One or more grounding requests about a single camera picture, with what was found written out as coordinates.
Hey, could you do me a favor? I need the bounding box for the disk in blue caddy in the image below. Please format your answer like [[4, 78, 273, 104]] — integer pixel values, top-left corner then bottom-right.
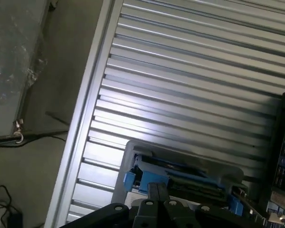
[[124, 153, 243, 216]]

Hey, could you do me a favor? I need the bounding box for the grey parts rack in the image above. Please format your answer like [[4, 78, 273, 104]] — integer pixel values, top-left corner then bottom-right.
[[111, 139, 248, 216]]

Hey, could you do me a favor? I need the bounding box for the black power adapter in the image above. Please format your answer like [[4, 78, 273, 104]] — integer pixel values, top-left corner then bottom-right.
[[7, 208, 23, 228]]

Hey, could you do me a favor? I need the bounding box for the black floor bar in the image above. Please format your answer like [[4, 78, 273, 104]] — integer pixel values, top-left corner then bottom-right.
[[0, 129, 70, 147]]

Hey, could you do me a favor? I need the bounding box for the silver metal hook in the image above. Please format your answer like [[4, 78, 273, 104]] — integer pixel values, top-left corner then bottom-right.
[[12, 118, 25, 145]]

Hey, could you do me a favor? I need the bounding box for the clear plastic sheet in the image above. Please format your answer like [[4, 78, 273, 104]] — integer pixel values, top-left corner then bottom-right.
[[0, 0, 53, 141]]

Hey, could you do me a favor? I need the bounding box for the black cable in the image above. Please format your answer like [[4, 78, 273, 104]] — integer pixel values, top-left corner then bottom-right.
[[0, 185, 17, 228]]

